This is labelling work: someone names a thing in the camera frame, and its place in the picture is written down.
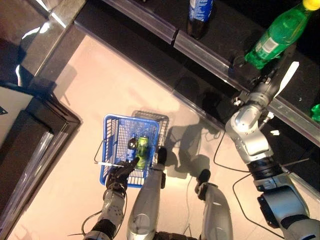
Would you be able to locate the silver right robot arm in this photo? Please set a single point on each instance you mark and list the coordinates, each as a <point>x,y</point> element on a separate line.
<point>250,130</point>

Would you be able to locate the black shelf board clear rail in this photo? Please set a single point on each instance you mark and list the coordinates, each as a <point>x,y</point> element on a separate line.
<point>225,25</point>
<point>155,12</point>

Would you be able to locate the dark store shelf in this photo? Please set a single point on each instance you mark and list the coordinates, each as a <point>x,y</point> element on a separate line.
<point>150,50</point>

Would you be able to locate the dark robot waist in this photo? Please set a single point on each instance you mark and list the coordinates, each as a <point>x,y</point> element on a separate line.
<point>175,236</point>

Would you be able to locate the green bottle in basket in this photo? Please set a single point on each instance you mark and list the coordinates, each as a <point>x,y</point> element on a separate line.
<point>142,150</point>

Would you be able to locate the green Sprite bottle yellow cap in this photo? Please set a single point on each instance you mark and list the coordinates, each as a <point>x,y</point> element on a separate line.
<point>316,113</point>
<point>280,30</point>

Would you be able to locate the silver right robot leg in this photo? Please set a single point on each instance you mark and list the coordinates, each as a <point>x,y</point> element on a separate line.
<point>216,212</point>

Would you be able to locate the blue plastic shopping basket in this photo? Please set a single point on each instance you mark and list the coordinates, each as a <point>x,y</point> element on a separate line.
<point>106,125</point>

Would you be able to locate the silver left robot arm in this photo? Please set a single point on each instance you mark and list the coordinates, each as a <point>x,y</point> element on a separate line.
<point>113,210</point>

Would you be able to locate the black low display stand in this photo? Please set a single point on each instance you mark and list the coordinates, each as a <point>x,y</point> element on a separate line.
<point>37,137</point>

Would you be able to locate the silver left robot leg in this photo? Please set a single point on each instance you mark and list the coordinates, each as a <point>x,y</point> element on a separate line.
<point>147,200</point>

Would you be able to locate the small Pepsi cola bottle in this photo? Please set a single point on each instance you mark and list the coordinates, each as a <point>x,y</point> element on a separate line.
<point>200,12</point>
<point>131,152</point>

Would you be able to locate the white paper scrap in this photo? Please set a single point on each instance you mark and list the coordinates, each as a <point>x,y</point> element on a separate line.
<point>275,132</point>

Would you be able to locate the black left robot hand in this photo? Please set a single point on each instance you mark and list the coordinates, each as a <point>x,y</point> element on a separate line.
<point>117,176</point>

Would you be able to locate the silver robot leg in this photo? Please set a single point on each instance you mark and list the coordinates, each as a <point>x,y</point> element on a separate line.
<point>216,212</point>
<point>147,200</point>

